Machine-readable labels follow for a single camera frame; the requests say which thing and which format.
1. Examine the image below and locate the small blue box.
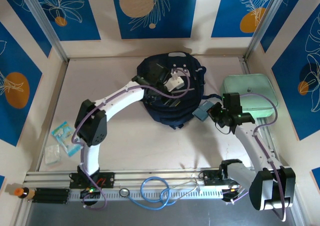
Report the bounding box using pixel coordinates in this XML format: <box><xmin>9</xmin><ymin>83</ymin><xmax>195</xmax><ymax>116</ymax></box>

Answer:
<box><xmin>191</xmin><ymin>101</ymin><xmax>213</xmax><ymax>122</ymax></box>

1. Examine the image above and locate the navy blue backpack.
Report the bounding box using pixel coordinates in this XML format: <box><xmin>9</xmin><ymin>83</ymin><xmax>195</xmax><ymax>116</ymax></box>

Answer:
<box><xmin>136</xmin><ymin>52</ymin><xmax>223</xmax><ymax>131</ymax></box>

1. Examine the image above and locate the clear white tissue pack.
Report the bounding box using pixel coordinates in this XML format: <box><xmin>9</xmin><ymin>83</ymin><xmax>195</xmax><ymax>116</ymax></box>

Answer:
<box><xmin>44</xmin><ymin>143</ymin><xmax>62</xmax><ymax>165</ymax></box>

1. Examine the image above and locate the mint green zip case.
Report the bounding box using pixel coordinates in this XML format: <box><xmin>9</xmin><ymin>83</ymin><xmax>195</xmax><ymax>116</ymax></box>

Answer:
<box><xmin>219</xmin><ymin>73</ymin><xmax>280</xmax><ymax>119</ymax></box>

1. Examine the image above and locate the blue stethoscope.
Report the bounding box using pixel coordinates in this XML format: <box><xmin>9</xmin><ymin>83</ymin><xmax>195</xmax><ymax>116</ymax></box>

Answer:
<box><xmin>118</xmin><ymin>176</ymin><xmax>202</xmax><ymax>211</ymax></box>

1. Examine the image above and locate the blue printed tissue packet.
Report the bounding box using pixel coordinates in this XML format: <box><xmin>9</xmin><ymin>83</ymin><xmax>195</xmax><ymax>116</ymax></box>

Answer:
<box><xmin>51</xmin><ymin>120</ymin><xmax>82</xmax><ymax>158</ymax></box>

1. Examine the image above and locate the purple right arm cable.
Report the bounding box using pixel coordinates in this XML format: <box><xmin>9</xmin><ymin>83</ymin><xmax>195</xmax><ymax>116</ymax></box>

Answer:
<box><xmin>222</xmin><ymin>92</ymin><xmax>288</xmax><ymax>223</ymax></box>

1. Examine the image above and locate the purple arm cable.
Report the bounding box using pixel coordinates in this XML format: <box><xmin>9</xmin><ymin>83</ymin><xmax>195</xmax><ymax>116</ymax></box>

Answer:
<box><xmin>71</xmin><ymin>67</ymin><xmax>195</xmax><ymax>211</ymax></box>
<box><xmin>222</xmin><ymin>92</ymin><xmax>288</xmax><ymax>223</ymax></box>

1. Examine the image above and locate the aluminium side rail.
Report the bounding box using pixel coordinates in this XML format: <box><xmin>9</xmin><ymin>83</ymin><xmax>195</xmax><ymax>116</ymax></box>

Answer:
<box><xmin>238</xmin><ymin>55</ymin><xmax>281</xmax><ymax>167</ymax></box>

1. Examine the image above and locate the blue floral wall poster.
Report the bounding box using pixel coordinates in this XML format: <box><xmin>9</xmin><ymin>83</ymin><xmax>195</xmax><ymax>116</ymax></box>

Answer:
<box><xmin>110</xmin><ymin>0</ymin><xmax>200</xmax><ymax>40</ymax></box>
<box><xmin>259</xmin><ymin>0</ymin><xmax>309</xmax><ymax>53</ymax></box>
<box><xmin>271</xmin><ymin>9</ymin><xmax>320</xmax><ymax>141</ymax></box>
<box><xmin>32</xmin><ymin>0</ymin><xmax>102</xmax><ymax>42</ymax></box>
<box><xmin>211</xmin><ymin>0</ymin><xmax>275</xmax><ymax>39</ymax></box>
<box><xmin>0</xmin><ymin>0</ymin><xmax>53</xmax><ymax>59</ymax></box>
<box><xmin>0</xmin><ymin>22</ymin><xmax>43</xmax><ymax>147</ymax></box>

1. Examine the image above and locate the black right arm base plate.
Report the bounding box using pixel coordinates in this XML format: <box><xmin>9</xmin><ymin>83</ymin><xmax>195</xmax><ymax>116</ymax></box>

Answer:
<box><xmin>202</xmin><ymin>169</ymin><xmax>250</xmax><ymax>187</ymax></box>

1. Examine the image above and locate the aluminium front rail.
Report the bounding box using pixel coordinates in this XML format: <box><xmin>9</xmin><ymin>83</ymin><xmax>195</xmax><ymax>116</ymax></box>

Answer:
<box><xmin>23</xmin><ymin>170</ymin><xmax>293</xmax><ymax>187</ymax></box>

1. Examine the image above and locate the aluminium frame post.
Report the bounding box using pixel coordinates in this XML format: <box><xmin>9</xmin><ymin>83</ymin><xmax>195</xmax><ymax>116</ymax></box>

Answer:
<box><xmin>243</xmin><ymin>0</ymin><xmax>293</xmax><ymax>61</ymax></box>
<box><xmin>18</xmin><ymin>0</ymin><xmax>69</xmax><ymax>62</ymax></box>

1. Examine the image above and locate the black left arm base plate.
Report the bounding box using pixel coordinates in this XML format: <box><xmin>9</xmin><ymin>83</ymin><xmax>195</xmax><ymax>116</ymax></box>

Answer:
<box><xmin>69</xmin><ymin>171</ymin><xmax>116</xmax><ymax>189</ymax></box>

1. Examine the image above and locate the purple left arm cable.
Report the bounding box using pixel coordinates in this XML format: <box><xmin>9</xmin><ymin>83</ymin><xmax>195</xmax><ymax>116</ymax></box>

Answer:
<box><xmin>71</xmin><ymin>67</ymin><xmax>195</xmax><ymax>211</ymax></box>

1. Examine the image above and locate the slotted grey cable duct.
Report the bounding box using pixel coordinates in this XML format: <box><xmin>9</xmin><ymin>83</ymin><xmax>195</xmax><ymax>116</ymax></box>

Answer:
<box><xmin>68</xmin><ymin>187</ymin><xmax>226</xmax><ymax>202</ymax></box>

